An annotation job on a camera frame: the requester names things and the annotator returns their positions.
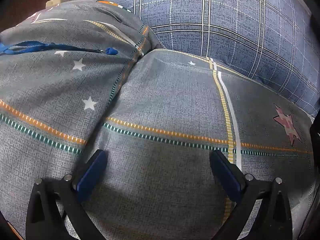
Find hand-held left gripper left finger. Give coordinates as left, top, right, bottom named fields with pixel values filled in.
left=26, top=149, right=108, bottom=240

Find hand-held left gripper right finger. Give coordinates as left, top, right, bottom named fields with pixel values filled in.
left=209, top=150, right=293, bottom=240

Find grey striped bed sheet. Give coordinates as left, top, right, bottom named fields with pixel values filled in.
left=60, top=48, right=316, bottom=240

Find grey star print pillow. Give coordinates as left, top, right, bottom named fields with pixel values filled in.
left=0, top=0, right=164, bottom=240

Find blue plaid pillow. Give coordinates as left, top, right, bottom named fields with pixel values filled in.
left=99, top=0, right=320, bottom=117

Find light wooden block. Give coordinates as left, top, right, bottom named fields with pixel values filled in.
left=46, top=0, right=88, bottom=8

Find blue lanyard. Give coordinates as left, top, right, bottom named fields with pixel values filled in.
left=0, top=41, right=118, bottom=56

